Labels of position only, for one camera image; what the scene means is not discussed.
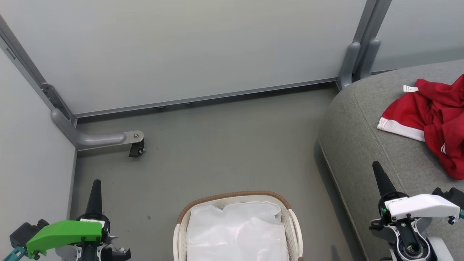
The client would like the white basket liner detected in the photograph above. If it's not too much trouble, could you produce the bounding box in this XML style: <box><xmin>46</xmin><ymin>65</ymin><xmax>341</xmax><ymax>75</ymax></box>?
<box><xmin>186</xmin><ymin>201</ymin><xmax>290</xmax><ymax>261</ymax></box>

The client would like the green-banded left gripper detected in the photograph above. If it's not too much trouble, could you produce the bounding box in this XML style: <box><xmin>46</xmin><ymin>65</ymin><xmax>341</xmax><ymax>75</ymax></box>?
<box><xmin>26</xmin><ymin>179</ymin><xmax>118</xmax><ymax>261</ymax></box>

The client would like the teal left camera connector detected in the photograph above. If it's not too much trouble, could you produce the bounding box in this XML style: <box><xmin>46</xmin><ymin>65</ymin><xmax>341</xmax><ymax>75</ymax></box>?
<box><xmin>3</xmin><ymin>246</ymin><xmax>26</xmax><ymax>261</ymax></box>

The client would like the black caster wheel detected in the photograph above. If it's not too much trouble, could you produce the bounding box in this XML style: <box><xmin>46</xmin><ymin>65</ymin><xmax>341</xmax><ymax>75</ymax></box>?
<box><xmin>128</xmin><ymin>140</ymin><xmax>146</xmax><ymax>158</ymax></box>

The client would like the grey partition bottom rail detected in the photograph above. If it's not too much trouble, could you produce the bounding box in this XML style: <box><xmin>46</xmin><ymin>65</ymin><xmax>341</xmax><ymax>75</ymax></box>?
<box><xmin>74</xmin><ymin>77</ymin><xmax>339</xmax><ymax>119</ymax></box>

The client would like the red garment with white trim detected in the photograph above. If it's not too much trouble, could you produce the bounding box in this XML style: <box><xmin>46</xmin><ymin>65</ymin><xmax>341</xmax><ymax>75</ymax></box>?
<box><xmin>377</xmin><ymin>74</ymin><xmax>464</xmax><ymax>181</ymax></box>

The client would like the white basket with brown rim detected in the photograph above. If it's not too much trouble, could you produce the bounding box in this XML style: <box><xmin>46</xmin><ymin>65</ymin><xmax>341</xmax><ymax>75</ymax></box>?
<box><xmin>173</xmin><ymin>191</ymin><xmax>304</xmax><ymax>261</ymax></box>

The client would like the grey partition support foot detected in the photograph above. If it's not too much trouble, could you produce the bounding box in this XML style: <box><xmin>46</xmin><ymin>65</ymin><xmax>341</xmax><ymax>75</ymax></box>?
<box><xmin>336</xmin><ymin>42</ymin><xmax>361</xmax><ymax>90</ymax></box>
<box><xmin>51</xmin><ymin>108</ymin><xmax>145</xmax><ymax>152</ymax></box>
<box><xmin>360</xmin><ymin>38</ymin><xmax>382</xmax><ymax>81</ymax></box>

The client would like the grey double partition post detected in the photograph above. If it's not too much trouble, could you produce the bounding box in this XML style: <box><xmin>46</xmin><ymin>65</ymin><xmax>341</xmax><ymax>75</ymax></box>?
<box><xmin>353</xmin><ymin>0</ymin><xmax>393</xmax><ymax>73</ymax></box>

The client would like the grey fabric sofa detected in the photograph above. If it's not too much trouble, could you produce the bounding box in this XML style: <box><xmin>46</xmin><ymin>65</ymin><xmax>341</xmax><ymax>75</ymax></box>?
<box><xmin>318</xmin><ymin>59</ymin><xmax>464</xmax><ymax>261</ymax></box>

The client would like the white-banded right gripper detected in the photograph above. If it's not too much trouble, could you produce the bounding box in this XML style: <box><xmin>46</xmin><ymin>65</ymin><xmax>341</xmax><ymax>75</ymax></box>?
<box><xmin>370</xmin><ymin>161</ymin><xmax>461</xmax><ymax>229</ymax></box>

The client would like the grey slanted partition post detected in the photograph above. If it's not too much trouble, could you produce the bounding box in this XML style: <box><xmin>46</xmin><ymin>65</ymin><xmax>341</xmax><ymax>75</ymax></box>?
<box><xmin>0</xmin><ymin>14</ymin><xmax>77</xmax><ymax>127</ymax></box>

